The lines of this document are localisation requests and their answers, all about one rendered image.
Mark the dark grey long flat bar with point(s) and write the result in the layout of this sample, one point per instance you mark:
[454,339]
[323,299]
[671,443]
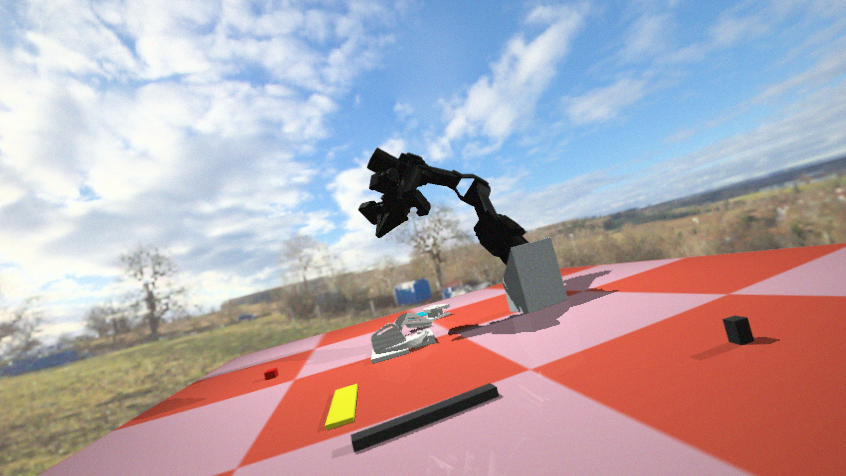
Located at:
[420,418]

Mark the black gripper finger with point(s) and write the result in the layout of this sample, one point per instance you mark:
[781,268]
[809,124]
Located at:
[393,217]
[379,210]

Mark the yellow flat block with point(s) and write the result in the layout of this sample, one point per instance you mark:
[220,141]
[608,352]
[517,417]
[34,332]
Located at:
[343,406]

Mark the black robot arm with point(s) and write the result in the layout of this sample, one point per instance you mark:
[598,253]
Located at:
[496,232]

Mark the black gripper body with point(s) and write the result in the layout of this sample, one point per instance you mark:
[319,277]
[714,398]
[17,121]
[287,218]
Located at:
[410,197]

